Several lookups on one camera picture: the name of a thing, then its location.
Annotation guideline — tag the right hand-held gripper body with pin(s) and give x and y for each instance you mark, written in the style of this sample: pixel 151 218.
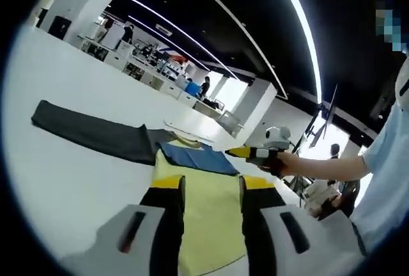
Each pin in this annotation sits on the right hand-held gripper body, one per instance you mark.
pixel 276 148

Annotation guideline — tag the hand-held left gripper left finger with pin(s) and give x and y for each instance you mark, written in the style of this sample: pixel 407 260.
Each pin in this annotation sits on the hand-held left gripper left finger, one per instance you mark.
pixel 163 212

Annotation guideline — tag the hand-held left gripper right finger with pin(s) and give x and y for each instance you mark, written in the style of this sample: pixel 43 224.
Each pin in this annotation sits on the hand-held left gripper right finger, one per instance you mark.
pixel 259 212

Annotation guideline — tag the yellow long-sleeved garment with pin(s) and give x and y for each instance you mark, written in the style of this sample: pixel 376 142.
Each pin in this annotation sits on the yellow long-sleeved garment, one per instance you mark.
pixel 211 212

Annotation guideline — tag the white template strip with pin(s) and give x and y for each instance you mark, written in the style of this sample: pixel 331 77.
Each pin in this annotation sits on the white template strip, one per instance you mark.
pixel 172 125

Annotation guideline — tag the person's right hand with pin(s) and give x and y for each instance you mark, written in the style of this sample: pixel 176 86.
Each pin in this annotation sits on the person's right hand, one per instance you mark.
pixel 282 162

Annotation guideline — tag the blue storage bin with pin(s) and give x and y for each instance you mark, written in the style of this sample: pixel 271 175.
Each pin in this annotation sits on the blue storage bin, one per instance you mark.
pixel 192 87

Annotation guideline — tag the white counter with drawers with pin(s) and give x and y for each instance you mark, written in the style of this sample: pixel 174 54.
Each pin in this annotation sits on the white counter with drawers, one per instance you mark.
pixel 153 79

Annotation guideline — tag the red storage box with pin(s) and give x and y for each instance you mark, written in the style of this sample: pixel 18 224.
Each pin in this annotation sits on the red storage box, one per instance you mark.
pixel 175 58

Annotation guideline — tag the person in light blue shirt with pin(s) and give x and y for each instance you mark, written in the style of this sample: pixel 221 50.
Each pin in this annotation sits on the person in light blue shirt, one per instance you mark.
pixel 386 193

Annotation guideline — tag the ceiling light strip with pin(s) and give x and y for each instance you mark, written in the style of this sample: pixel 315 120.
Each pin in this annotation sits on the ceiling light strip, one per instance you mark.
pixel 303 23
pixel 179 31
pixel 166 41

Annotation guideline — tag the ceiling air vent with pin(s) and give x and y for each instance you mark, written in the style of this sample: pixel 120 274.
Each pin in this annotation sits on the ceiling air vent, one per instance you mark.
pixel 164 29

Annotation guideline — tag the white cabinet box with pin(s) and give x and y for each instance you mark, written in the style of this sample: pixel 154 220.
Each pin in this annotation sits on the white cabinet box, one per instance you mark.
pixel 113 37

